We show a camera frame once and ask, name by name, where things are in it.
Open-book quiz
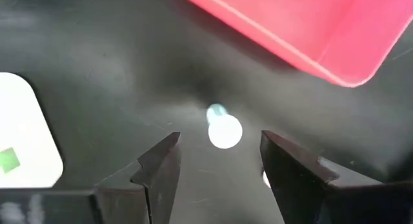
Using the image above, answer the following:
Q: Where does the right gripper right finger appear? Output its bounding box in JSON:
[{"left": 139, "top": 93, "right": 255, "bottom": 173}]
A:
[{"left": 260, "top": 130, "right": 413, "bottom": 224}]

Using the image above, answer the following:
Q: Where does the red tube rack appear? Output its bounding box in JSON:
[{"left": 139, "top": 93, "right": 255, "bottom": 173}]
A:
[{"left": 179, "top": 0, "right": 413, "bottom": 88}]

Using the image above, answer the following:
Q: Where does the clear plastic bin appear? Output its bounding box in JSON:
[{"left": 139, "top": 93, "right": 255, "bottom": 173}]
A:
[{"left": 0, "top": 71, "right": 65, "bottom": 189}]

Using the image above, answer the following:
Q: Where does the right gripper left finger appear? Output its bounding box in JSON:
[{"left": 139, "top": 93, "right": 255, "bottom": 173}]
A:
[{"left": 0, "top": 132, "right": 181, "bottom": 224}]

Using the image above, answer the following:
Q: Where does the black table mat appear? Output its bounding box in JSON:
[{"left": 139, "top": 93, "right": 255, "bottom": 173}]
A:
[{"left": 0, "top": 0, "right": 413, "bottom": 224}]

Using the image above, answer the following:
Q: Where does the teal bottle white cap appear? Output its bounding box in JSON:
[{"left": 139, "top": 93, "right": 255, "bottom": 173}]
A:
[{"left": 205, "top": 103, "right": 243, "bottom": 150}]

